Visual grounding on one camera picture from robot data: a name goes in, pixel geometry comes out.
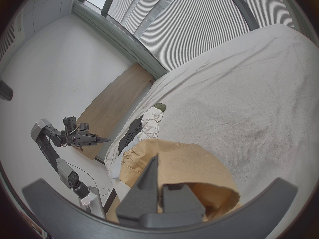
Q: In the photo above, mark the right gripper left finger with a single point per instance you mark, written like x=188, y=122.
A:
x=147, y=190

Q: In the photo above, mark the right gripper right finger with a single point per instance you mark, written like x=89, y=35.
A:
x=182, y=200

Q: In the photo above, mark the window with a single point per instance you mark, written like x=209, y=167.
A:
x=199, y=21

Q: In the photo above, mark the bed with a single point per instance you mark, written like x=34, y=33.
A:
x=224, y=96

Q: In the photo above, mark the tan shorts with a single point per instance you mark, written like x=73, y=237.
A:
x=194, y=165

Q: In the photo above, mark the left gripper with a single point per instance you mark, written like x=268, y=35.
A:
x=84, y=139

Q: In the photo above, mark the black garment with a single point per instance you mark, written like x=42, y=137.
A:
x=130, y=136

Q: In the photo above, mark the white garment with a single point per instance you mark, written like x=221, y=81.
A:
x=152, y=123

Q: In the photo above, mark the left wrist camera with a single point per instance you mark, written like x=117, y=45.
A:
x=84, y=126

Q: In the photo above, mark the pale grey garment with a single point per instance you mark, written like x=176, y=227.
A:
x=119, y=165

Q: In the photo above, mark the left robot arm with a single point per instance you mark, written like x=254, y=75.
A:
x=47, y=148

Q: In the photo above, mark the white air conditioner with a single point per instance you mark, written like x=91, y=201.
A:
x=15, y=33

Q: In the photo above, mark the green garment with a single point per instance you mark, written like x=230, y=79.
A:
x=160, y=106

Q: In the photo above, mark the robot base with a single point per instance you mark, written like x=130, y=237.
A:
x=93, y=203

